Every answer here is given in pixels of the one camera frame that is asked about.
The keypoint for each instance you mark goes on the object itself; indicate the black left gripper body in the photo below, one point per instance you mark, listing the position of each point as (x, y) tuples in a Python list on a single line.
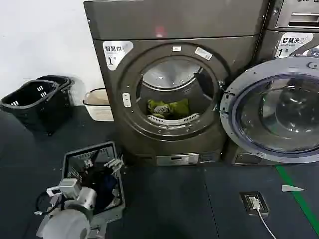
[(96, 178)]

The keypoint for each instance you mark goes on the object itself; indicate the grey dryer with round opening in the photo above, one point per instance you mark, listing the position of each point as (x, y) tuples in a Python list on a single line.
[(174, 25)]

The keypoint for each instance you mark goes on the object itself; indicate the metal floor socket box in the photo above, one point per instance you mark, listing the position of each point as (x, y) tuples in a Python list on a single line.
[(246, 209)]

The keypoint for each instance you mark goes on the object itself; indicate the white woven basket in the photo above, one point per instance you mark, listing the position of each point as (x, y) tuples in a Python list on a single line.
[(99, 112)]

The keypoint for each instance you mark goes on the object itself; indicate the large black plastic basket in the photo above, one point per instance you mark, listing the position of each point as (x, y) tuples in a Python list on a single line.
[(32, 112)]

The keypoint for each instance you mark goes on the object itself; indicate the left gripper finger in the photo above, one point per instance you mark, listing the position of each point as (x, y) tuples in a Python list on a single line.
[(115, 166), (88, 163)]

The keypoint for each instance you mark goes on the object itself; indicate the green floor tape line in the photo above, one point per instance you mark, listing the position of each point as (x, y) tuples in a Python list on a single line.
[(300, 200)]

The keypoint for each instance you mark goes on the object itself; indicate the green garment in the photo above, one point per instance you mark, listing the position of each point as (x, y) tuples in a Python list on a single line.
[(179, 107)]

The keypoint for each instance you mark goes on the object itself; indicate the grey washer with number sticker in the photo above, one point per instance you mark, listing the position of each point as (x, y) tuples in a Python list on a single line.
[(269, 47)]

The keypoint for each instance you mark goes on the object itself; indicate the round glass dryer door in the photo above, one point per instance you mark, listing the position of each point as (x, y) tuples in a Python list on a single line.
[(230, 104)]

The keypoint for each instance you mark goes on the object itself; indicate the dark blue cloth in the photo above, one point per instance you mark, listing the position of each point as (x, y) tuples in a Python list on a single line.
[(109, 184)]

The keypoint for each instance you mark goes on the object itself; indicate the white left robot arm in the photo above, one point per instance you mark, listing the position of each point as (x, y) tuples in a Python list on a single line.
[(67, 221)]

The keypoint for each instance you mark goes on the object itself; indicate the grey laundry basket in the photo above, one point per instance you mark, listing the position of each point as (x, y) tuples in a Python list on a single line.
[(122, 194)]

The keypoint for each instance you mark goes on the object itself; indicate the white tape piece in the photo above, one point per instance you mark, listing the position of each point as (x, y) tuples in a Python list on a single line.
[(290, 188)]

